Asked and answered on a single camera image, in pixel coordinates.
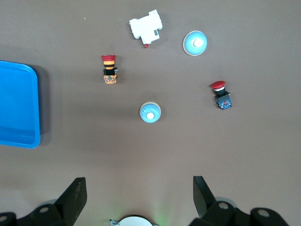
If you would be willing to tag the blue plastic tray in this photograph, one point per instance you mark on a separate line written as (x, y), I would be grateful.
(16, 103)

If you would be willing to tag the light blue desk bell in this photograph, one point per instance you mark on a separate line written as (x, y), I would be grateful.
(150, 112)
(195, 43)

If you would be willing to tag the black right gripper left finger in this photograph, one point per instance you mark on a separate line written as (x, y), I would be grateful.
(68, 204)

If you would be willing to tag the orange striped emergency stop button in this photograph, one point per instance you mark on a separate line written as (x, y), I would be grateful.
(109, 69)

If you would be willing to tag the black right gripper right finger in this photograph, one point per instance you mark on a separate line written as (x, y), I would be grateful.
(207, 204)

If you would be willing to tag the white circuit breaker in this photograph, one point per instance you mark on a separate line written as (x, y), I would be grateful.
(145, 28)

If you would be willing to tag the red mushroom push button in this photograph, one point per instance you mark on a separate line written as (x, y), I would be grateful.
(222, 96)

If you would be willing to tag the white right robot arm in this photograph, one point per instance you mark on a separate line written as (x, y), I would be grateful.
(135, 221)

